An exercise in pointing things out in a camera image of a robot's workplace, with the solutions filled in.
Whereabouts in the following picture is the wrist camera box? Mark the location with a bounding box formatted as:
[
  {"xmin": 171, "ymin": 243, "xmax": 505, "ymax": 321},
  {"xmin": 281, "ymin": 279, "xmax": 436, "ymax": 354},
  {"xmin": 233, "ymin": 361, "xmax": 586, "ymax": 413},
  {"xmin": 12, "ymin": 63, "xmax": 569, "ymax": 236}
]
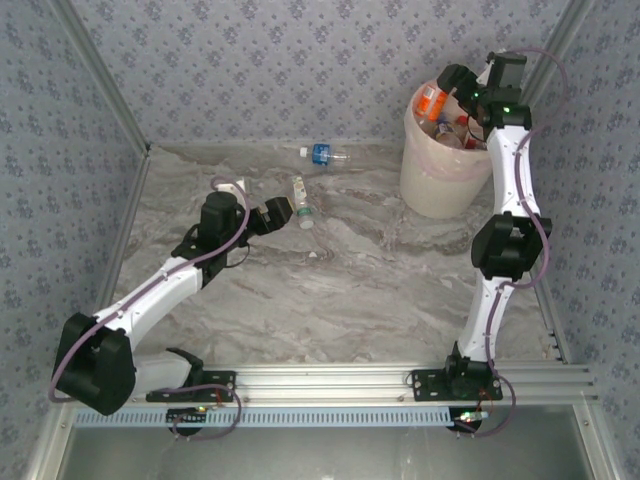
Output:
[
  {"xmin": 213, "ymin": 178, "xmax": 250, "ymax": 202},
  {"xmin": 478, "ymin": 51, "xmax": 529, "ymax": 90}
]

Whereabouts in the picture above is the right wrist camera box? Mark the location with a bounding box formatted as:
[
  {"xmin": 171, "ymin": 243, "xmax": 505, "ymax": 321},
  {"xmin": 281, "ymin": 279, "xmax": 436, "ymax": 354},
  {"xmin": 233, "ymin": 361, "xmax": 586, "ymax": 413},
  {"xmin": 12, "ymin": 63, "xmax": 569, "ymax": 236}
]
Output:
[{"xmin": 478, "ymin": 51, "xmax": 529, "ymax": 90}]

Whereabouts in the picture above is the small black circuit board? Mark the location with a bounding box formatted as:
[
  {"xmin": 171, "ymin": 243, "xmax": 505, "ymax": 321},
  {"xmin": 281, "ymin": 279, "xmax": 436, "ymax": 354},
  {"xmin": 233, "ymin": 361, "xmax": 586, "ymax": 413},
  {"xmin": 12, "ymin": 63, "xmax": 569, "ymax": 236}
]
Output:
[
  {"xmin": 451, "ymin": 408, "xmax": 490, "ymax": 435},
  {"xmin": 166, "ymin": 407, "xmax": 210, "ymax": 437}
]

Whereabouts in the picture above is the blue yellow label bottle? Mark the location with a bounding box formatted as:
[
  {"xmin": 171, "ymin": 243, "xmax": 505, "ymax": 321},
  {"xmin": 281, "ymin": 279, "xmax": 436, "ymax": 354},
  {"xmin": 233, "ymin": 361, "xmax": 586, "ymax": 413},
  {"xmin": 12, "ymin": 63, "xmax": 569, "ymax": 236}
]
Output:
[{"xmin": 432, "ymin": 119, "xmax": 465, "ymax": 150}]

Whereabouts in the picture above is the aluminium table side rail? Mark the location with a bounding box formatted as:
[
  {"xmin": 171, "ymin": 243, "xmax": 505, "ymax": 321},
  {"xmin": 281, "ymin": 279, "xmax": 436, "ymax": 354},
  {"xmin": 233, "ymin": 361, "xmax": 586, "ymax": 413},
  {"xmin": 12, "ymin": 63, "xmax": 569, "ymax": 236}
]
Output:
[
  {"xmin": 94, "ymin": 149, "xmax": 154, "ymax": 311},
  {"xmin": 534, "ymin": 279, "xmax": 574, "ymax": 365}
]

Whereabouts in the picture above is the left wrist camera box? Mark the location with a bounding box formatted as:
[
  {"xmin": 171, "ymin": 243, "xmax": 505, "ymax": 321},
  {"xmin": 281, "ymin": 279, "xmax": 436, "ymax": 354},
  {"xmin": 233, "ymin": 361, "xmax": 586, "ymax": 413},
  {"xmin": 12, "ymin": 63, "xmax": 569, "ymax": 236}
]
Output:
[{"xmin": 213, "ymin": 178, "xmax": 250, "ymax": 202}]

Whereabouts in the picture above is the white slotted cable duct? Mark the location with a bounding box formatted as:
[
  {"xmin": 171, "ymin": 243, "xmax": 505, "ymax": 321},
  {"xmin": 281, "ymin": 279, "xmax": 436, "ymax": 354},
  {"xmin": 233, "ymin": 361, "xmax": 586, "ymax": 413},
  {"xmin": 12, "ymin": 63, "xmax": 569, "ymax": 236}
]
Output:
[{"xmin": 73, "ymin": 405, "xmax": 454, "ymax": 429}]

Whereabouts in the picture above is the round cream waste bin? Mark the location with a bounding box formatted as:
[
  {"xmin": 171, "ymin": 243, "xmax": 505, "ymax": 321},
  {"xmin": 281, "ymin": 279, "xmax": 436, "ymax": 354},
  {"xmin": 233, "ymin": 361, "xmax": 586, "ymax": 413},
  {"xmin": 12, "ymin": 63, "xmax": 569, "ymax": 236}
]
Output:
[{"xmin": 399, "ymin": 82, "xmax": 496, "ymax": 220}]

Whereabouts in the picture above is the orange label plastic bottle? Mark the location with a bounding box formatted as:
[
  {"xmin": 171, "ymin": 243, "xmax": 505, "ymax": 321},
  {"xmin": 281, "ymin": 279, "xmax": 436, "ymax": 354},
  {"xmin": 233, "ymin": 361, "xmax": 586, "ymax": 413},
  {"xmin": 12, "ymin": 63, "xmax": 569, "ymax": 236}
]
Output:
[{"xmin": 416, "ymin": 83, "xmax": 450, "ymax": 122}]

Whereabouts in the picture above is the white label green cap bottle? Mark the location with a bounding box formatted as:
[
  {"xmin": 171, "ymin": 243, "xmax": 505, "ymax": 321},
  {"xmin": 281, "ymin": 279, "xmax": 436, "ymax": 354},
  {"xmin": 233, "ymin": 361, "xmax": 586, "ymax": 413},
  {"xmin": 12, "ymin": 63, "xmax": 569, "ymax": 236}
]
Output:
[{"xmin": 290, "ymin": 174, "xmax": 316, "ymax": 231}]

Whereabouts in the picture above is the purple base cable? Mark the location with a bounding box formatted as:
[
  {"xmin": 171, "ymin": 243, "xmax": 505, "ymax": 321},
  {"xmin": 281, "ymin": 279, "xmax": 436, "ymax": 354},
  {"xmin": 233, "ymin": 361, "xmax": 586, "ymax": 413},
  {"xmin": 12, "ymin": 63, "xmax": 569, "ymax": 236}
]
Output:
[
  {"xmin": 454, "ymin": 373, "xmax": 516, "ymax": 439},
  {"xmin": 169, "ymin": 378, "xmax": 245, "ymax": 442}
]

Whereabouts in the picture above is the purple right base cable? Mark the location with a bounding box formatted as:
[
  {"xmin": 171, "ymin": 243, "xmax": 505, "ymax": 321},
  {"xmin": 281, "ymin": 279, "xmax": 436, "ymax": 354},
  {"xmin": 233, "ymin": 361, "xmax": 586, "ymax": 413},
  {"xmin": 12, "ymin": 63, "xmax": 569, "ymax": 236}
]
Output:
[{"xmin": 454, "ymin": 373, "xmax": 516, "ymax": 439}]

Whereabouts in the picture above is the blue label clear plastic bottle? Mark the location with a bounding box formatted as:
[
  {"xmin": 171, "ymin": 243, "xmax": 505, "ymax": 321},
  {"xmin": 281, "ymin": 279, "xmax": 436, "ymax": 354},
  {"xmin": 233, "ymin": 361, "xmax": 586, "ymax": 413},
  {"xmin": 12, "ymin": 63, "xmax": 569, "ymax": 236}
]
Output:
[{"xmin": 298, "ymin": 143, "xmax": 352, "ymax": 169}]

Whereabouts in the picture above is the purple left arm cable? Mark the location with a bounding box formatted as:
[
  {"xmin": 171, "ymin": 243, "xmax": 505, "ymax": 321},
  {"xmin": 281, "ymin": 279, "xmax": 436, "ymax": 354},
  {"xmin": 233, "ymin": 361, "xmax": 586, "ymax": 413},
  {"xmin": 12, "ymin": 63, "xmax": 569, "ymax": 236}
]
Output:
[{"xmin": 48, "ymin": 175, "xmax": 251, "ymax": 404}]

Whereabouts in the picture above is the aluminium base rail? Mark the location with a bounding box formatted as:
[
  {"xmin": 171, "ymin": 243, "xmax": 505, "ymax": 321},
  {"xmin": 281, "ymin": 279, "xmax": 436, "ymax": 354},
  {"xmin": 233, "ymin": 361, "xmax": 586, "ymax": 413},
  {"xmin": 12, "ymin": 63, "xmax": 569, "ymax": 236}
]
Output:
[{"xmin": 134, "ymin": 363, "xmax": 600, "ymax": 407}]

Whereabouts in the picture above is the grey metal sheet panel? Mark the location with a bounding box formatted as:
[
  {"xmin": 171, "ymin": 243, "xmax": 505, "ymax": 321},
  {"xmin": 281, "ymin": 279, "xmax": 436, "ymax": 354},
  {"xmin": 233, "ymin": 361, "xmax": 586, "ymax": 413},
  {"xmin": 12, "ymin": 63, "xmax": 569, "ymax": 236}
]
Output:
[{"xmin": 29, "ymin": 404, "xmax": 616, "ymax": 480}]

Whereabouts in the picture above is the aluminium frame post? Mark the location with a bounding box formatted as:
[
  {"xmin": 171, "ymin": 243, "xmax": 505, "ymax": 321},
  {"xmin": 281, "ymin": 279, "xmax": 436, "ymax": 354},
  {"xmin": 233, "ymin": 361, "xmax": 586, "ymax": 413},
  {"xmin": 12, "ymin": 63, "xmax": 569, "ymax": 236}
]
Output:
[
  {"xmin": 516, "ymin": 0, "xmax": 599, "ymax": 109},
  {"xmin": 47, "ymin": 0, "xmax": 154, "ymax": 157}
]

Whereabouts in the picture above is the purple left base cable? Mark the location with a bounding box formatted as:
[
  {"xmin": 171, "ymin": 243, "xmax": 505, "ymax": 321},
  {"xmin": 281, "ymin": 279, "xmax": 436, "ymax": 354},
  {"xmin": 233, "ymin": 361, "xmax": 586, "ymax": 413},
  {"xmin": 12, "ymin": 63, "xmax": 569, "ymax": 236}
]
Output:
[{"xmin": 169, "ymin": 378, "xmax": 245, "ymax": 442}]

